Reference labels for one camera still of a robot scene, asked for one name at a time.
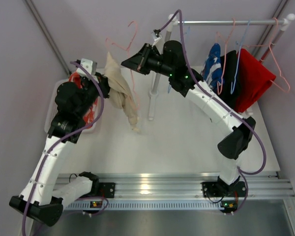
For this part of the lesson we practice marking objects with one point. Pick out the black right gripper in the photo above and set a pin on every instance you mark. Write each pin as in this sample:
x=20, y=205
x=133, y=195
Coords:
x=144, y=59

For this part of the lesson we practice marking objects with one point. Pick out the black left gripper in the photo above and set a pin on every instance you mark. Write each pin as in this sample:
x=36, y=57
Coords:
x=103, y=84

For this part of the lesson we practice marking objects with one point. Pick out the beige drawstring trousers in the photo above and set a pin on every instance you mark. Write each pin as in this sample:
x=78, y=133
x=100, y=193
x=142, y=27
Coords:
x=120, y=94

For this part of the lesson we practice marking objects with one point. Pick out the orange white patterned trousers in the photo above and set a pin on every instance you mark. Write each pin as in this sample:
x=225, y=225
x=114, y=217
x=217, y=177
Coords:
x=90, y=114

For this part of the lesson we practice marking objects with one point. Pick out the blue wire hanger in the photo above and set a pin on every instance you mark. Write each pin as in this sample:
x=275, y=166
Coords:
x=186, y=33

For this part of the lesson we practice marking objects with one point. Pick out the blue patterned trousers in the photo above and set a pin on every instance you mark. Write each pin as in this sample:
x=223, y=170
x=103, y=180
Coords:
x=212, y=71

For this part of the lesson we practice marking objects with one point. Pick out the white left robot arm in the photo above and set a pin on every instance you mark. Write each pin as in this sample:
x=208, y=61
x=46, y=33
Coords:
x=39, y=200

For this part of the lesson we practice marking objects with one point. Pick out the blue hanger with black trousers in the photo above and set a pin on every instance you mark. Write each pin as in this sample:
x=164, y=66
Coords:
x=233, y=84

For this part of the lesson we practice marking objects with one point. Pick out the red trousers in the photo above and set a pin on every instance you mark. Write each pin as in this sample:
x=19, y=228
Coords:
x=254, y=80

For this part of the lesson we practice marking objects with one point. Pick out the white clothes rack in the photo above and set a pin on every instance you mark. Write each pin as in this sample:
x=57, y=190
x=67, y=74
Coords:
x=281, y=25

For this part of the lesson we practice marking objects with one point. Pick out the white plastic basket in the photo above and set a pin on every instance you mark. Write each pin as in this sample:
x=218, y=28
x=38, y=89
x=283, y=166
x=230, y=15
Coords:
x=52, y=110

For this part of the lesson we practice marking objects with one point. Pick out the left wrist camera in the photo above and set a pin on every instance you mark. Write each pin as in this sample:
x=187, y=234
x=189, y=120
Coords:
x=89, y=65

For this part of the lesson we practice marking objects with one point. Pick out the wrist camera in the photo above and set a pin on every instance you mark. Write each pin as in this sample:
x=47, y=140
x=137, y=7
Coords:
x=89, y=65
x=156, y=35

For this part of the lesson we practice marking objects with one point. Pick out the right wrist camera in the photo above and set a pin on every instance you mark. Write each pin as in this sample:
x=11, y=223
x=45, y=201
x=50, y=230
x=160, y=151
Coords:
x=156, y=35

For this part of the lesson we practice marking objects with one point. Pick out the black drawstring trousers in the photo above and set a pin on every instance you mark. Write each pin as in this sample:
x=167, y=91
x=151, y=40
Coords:
x=228, y=78

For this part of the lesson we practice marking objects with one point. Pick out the grey slotted cable duct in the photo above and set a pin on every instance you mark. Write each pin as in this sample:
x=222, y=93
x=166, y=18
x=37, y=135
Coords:
x=146, y=205

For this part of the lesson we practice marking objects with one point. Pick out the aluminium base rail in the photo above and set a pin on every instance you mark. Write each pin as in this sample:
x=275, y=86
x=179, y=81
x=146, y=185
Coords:
x=189, y=186

